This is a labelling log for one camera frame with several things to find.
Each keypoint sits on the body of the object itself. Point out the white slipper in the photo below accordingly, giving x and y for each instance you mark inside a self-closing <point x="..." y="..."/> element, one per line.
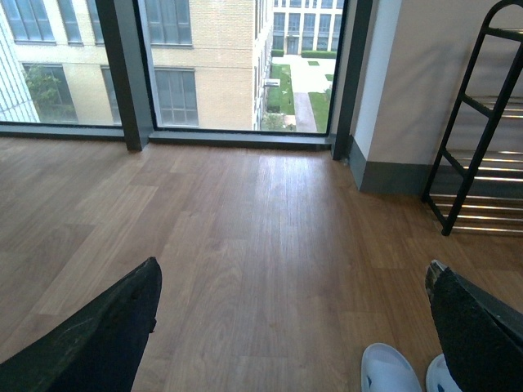
<point x="383" y="368"/>
<point x="438" y="378"/>

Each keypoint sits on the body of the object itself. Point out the black metal shoe rack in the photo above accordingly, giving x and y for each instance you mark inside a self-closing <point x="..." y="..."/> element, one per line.
<point x="475" y="182"/>

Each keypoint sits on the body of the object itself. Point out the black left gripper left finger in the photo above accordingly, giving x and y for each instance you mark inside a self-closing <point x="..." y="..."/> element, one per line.
<point x="98" y="348"/>

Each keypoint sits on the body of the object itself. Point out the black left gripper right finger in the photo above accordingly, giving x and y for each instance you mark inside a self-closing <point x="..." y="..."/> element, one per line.
<point x="480" y="336"/>

